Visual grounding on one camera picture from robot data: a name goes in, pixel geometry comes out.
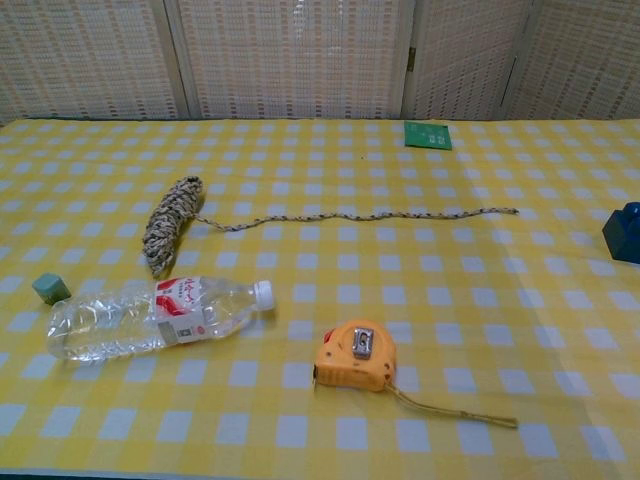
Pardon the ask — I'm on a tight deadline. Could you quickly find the beige black braided rope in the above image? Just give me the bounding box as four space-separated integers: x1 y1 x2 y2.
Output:
142 174 520 279

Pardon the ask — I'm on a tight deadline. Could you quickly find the yellow white checkered tablecloth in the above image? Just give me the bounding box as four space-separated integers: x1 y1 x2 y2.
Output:
0 118 640 480

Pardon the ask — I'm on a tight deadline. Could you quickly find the yellow tape measure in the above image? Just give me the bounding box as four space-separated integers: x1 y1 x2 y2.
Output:
313 319 520 431

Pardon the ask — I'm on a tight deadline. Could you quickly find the green printed card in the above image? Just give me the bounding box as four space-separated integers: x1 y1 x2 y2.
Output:
403 120 454 151

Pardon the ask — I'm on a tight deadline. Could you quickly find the woven bamboo folding screen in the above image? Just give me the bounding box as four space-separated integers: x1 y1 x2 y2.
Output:
0 0 640 126

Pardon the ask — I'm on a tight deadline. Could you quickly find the clear plastic water bottle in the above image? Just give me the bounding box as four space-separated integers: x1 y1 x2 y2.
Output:
46 275 277 362

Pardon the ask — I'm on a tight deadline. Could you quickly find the small green cube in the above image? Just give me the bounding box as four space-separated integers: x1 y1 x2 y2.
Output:
31 272 71 307

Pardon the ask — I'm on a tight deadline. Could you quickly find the blue toy building brick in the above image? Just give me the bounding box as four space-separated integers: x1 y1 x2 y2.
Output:
601 201 640 264

